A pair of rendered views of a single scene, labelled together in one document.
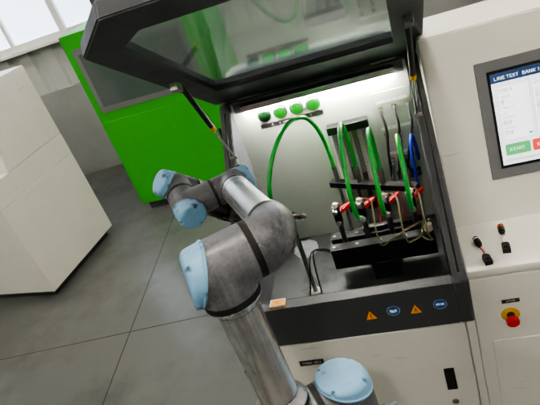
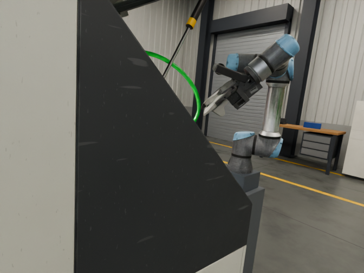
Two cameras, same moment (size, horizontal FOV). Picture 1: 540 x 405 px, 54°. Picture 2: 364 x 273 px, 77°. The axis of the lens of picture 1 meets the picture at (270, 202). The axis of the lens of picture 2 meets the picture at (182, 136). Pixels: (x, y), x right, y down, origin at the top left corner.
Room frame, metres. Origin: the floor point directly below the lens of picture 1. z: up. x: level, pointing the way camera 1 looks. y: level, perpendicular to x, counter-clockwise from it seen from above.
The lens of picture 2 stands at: (2.13, 0.40, 1.29)
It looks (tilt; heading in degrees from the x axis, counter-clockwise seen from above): 9 degrees down; 213
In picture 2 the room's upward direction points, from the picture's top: 5 degrees clockwise
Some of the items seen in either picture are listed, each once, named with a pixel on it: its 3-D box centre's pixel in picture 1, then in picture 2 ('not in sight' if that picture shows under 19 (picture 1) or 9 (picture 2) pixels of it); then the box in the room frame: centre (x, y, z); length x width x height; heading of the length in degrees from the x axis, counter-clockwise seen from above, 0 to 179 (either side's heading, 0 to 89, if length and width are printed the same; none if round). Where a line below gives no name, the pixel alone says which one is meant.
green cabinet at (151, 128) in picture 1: (175, 99); not in sight; (4.62, 0.46, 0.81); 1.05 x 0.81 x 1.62; 71
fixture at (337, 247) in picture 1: (385, 251); not in sight; (1.46, -0.31, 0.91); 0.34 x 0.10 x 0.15; 72
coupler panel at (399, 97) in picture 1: (398, 132); not in sight; (1.67, -0.50, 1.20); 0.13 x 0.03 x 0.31; 72
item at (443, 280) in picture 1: (353, 312); not in sight; (1.27, -0.12, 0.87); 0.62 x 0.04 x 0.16; 72
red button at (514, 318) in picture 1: (512, 318); not in sight; (1.09, -0.54, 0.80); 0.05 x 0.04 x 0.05; 72
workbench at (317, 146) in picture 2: not in sight; (299, 142); (-3.88, -0.16, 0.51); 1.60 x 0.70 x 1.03; 77
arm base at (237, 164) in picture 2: not in sight; (240, 161); (0.82, -0.01, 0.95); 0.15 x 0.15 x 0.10
